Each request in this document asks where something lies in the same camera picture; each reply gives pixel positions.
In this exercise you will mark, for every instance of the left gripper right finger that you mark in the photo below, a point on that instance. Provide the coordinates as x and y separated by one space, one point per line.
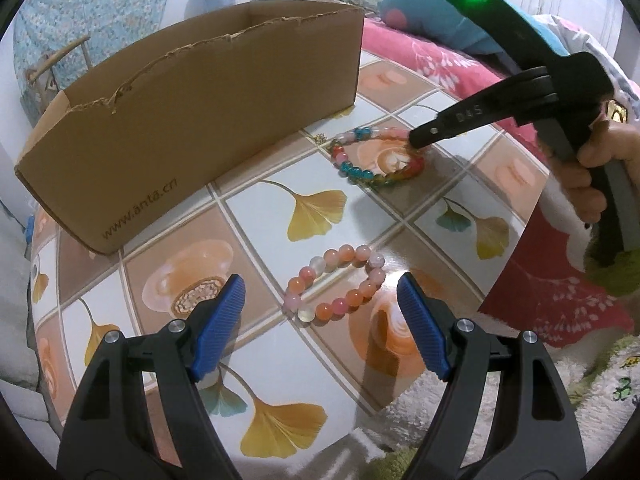
458 352

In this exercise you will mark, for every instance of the brown cardboard box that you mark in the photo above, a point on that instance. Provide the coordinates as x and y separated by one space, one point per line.
157 121

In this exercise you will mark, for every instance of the pink floral bedsheet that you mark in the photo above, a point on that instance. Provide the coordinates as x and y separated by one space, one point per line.
502 217

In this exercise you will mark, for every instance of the teal patterned cloth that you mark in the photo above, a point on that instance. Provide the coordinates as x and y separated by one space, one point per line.
44 26

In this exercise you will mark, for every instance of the person's right hand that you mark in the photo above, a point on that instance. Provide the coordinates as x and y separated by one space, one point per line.
608 141

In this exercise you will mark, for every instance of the blue pillow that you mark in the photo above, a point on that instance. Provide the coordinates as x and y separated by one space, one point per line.
462 25

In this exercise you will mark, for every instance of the wooden chair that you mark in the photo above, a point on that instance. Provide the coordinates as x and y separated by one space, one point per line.
41 80

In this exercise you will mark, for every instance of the green fuzzy sleeve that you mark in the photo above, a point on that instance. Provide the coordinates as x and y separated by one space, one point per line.
616 271

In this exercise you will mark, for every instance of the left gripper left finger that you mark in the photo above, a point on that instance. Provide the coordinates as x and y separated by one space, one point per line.
181 359

